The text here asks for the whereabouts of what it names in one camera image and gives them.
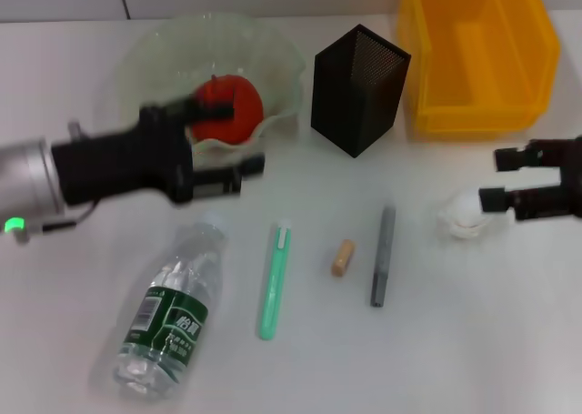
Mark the red round fruit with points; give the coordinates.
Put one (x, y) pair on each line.
(241, 114)

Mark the white paper ball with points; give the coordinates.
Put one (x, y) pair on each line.
(461, 214)

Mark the grey pen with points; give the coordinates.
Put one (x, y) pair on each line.
(382, 255)

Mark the black mesh pen holder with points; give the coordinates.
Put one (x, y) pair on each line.
(354, 109)

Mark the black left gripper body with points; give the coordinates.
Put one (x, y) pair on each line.
(118, 164)

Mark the green pen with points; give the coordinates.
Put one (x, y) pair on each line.
(275, 286)

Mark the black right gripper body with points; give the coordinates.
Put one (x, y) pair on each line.
(574, 177)

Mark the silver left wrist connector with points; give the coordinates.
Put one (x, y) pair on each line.
(74, 130)

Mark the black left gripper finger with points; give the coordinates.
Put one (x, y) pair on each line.
(218, 179)
(204, 110)

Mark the green wavy glass fruit bowl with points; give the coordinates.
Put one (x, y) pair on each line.
(254, 54)

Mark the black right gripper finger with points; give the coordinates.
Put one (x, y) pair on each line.
(527, 155)
(523, 201)

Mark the yellow plastic bin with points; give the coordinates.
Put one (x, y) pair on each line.
(477, 77)

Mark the clear green-label water bottle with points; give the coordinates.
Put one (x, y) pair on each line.
(173, 314)

